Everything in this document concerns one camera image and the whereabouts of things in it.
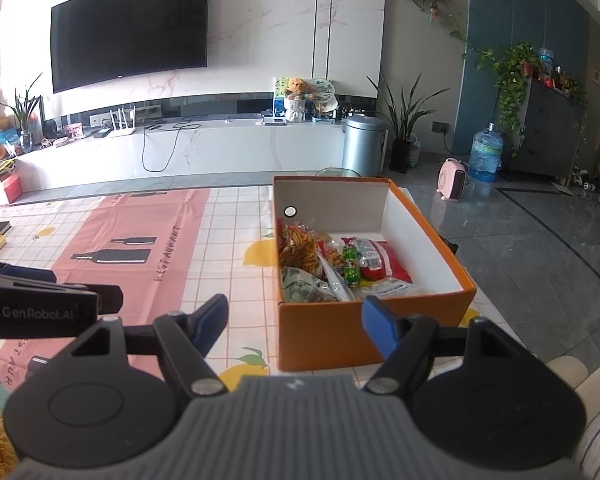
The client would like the white tv cabinet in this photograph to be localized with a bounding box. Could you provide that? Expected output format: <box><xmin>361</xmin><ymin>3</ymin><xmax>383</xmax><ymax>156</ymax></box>
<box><xmin>16</xmin><ymin>120</ymin><xmax>343</xmax><ymax>192</ymax></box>

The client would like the orange dried snack bag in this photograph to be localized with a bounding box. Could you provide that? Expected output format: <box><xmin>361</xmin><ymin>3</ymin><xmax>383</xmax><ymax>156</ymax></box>
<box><xmin>315</xmin><ymin>232</ymin><xmax>343</xmax><ymax>272</ymax></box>

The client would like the black cable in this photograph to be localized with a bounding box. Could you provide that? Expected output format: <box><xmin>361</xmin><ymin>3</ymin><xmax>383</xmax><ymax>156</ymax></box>
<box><xmin>140</xmin><ymin>116</ymin><xmax>232</xmax><ymax>174</ymax></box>

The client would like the beige clear snack packet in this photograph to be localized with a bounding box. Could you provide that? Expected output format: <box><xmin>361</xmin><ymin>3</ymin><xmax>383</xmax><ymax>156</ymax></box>
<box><xmin>352</xmin><ymin>278</ymin><xmax>425</xmax><ymax>300</ymax></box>

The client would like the plant in glass vase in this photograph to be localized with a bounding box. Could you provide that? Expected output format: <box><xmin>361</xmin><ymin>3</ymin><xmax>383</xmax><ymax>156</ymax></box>
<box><xmin>3</xmin><ymin>74</ymin><xmax>42</xmax><ymax>153</ymax></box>

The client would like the red Mimi stick snack bag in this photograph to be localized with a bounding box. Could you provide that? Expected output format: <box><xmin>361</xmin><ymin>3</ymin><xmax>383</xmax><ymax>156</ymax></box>
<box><xmin>276</xmin><ymin>221</ymin><xmax>324</xmax><ymax>278</ymax></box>

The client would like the potted floor plant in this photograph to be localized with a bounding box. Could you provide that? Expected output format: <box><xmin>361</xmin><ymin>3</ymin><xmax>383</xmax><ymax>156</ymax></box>
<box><xmin>366</xmin><ymin>74</ymin><xmax>449</xmax><ymax>174</ymax></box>

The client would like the teddy bear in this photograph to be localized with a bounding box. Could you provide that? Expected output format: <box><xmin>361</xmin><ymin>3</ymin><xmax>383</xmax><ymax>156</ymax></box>
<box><xmin>284</xmin><ymin>77</ymin><xmax>315</xmax><ymax>122</ymax></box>

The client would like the black television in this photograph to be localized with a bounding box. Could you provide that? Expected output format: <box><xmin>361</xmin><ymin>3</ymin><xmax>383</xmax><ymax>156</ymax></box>
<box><xmin>50</xmin><ymin>0</ymin><xmax>209</xmax><ymax>93</ymax></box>

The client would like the orange cardboard box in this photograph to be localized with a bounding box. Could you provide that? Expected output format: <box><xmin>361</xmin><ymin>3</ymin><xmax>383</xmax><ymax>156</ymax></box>
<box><xmin>272</xmin><ymin>177</ymin><xmax>477</xmax><ymax>372</ymax></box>

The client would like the blue water jug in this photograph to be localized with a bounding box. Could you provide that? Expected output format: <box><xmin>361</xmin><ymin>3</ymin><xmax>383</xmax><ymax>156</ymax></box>
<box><xmin>468</xmin><ymin>122</ymin><xmax>504</xmax><ymax>182</ymax></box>

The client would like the dark drawer cabinet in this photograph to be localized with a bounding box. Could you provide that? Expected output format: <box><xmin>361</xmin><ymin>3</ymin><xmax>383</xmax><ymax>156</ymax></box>
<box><xmin>509</xmin><ymin>80</ymin><xmax>583</xmax><ymax>179</ymax></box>

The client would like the silver trash bin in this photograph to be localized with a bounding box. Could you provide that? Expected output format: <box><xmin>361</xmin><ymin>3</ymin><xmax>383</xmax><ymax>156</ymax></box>
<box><xmin>341</xmin><ymin>115</ymin><xmax>387</xmax><ymax>178</ymax></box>

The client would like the red storage box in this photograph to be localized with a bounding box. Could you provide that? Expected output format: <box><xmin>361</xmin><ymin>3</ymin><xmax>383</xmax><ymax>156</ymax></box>
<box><xmin>0</xmin><ymin>174</ymin><xmax>22</xmax><ymax>206</ymax></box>

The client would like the white spicy strip packet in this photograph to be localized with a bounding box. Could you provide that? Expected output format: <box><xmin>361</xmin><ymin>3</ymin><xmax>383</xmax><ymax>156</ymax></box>
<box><xmin>317</xmin><ymin>255</ymin><xmax>355</xmax><ymax>302</ymax></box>

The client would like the white green snack bag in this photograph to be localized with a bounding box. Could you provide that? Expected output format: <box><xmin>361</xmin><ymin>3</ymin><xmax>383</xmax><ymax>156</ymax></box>
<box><xmin>280</xmin><ymin>266</ymin><xmax>337</xmax><ymax>304</ymax></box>

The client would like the red white snack packet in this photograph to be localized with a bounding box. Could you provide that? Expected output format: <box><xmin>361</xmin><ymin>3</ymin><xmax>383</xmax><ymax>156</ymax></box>
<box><xmin>353</xmin><ymin>237</ymin><xmax>412</xmax><ymax>283</ymax></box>

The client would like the pink small heater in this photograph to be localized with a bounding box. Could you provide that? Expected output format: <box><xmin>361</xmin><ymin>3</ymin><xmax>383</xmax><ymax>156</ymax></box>
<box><xmin>437</xmin><ymin>157</ymin><xmax>468</xmax><ymax>202</ymax></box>

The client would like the hanging ivy plant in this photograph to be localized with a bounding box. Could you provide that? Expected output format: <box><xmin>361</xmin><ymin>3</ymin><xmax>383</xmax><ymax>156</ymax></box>
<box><xmin>477</xmin><ymin>42</ymin><xmax>541</xmax><ymax>157</ymax></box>

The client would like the green sausage stick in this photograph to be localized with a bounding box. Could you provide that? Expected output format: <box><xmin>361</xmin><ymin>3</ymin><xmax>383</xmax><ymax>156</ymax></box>
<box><xmin>342</xmin><ymin>238</ymin><xmax>362</xmax><ymax>286</ymax></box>

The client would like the white router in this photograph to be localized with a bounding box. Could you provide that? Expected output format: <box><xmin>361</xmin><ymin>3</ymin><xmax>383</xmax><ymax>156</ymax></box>
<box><xmin>108</xmin><ymin>106</ymin><xmax>136</xmax><ymax>138</ymax></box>

